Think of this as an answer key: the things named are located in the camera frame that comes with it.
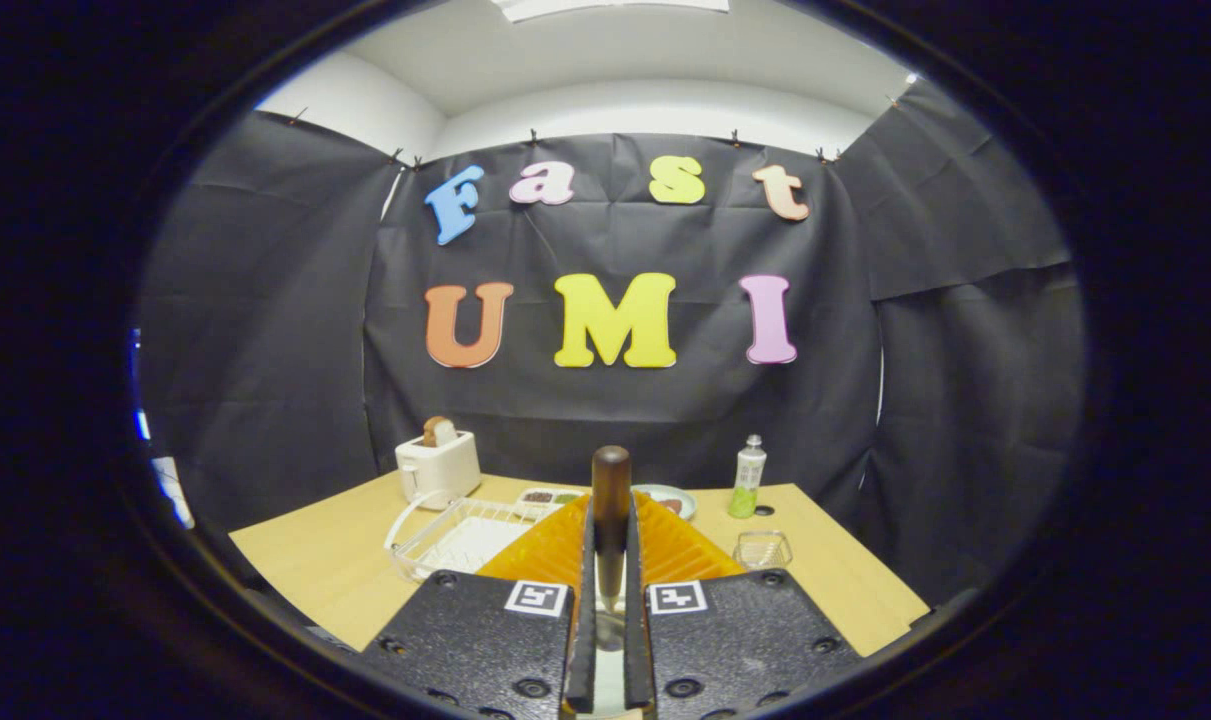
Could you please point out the brown bread slice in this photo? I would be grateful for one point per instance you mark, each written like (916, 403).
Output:
(440, 432)

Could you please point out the ceiling light panel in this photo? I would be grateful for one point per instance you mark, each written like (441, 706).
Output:
(610, 6)

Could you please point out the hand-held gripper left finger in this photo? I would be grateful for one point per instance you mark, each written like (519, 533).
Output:
(485, 645)

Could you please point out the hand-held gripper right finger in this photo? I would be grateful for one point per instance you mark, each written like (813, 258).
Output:
(735, 645)

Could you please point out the black backdrop cloth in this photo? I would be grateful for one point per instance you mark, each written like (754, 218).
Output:
(945, 400)

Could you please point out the white divided condiment dish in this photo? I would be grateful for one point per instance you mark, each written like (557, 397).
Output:
(550, 497)

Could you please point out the white toaster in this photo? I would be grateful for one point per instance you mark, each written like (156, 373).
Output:
(440, 468)

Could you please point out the pale green plate with food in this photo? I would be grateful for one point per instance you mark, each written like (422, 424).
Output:
(680, 496)

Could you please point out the brown food piece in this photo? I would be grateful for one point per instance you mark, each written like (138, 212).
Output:
(673, 505)

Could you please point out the green drink bottle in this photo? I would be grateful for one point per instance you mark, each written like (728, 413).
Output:
(747, 480)

